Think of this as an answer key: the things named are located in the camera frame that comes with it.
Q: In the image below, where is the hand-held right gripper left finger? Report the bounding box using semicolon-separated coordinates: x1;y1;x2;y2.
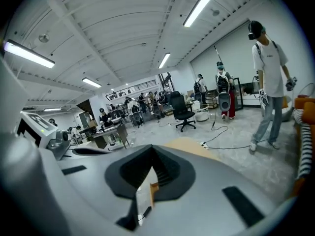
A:
39;144;155;236

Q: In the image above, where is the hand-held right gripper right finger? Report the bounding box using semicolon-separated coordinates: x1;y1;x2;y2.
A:
135;144;297;236

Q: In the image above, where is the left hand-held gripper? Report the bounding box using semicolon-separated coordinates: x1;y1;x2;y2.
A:
16;111;113;161

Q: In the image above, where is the wooden coffee table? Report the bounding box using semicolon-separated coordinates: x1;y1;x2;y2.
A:
163;136;220;161

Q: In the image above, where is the wooden work desk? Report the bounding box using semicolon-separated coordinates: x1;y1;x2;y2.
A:
86;123;130;150

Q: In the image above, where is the white round stool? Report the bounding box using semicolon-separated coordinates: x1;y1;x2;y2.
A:
195;103;210;121

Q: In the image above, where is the black office chair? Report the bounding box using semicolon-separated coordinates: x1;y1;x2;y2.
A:
169;91;197;133

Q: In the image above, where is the black white striped blanket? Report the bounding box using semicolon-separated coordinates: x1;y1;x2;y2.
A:
292;108;314;180

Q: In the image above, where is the glass cabinet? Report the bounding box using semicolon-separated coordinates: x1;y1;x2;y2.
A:
231;77;244;112

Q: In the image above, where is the orange cushion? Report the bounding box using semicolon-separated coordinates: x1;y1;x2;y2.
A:
302;101;315;125

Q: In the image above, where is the black cable with adapter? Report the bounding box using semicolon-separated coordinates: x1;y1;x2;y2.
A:
137;206;153;222

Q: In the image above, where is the long black floor cable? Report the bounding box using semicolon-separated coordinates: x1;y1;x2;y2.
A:
203;125;268;150

